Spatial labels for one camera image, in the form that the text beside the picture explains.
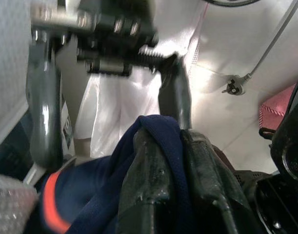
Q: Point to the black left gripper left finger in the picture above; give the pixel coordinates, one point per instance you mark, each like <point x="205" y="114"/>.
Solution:
<point x="146" y="175"/>

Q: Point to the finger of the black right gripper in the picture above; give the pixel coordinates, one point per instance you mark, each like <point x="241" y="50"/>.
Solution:
<point x="175" y="97"/>
<point x="45" y="109"/>

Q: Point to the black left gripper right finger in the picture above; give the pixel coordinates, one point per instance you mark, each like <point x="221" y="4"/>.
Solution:
<point x="212" y="185"/>

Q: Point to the navy garment with orange stripe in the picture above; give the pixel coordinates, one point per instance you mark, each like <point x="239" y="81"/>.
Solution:
<point x="90" y="185"/>

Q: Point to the grey power plug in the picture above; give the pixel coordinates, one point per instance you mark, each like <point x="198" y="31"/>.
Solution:
<point x="234" y="86"/>

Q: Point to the grey fabric panel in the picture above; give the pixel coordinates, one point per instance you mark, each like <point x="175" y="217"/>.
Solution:
<point x="9" y="61"/>

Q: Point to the white translucent plastic bag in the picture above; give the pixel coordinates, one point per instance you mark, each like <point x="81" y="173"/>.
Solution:
<point x="114" y="104"/>

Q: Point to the black robot torso part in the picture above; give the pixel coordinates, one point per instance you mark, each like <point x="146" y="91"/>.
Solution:
<point x="287" y="158"/>

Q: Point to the clear bubble wrap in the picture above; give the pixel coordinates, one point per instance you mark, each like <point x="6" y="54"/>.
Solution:
<point x="9" y="204"/>

